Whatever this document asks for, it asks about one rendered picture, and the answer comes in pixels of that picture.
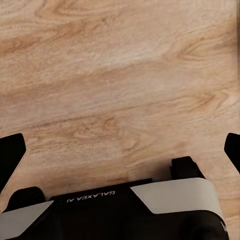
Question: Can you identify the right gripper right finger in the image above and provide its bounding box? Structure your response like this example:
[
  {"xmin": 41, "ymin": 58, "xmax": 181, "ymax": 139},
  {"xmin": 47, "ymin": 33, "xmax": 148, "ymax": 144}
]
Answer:
[{"xmin": 224, "ymin": 133, "xmax": 240, "ymax": 173}]

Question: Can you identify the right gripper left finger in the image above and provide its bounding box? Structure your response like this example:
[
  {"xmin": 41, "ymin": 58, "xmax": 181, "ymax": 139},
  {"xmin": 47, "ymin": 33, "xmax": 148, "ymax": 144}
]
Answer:
[{"xmin": 0, "ymin": 133, "xmax": 26, "ymax": 193}]

